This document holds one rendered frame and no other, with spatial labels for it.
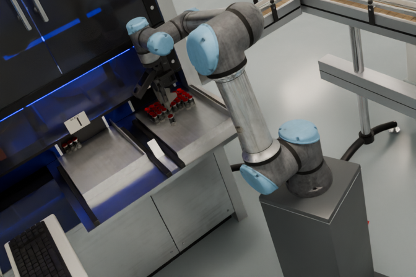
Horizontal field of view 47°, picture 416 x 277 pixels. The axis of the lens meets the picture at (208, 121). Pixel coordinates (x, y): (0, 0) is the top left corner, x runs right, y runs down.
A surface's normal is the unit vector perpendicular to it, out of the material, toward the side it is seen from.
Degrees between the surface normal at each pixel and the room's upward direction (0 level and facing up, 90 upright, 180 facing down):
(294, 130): 7
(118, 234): 90
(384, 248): 0
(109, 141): 0
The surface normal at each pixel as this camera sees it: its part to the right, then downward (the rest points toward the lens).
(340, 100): -0.28, -0.77
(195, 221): 0.54, 0.38
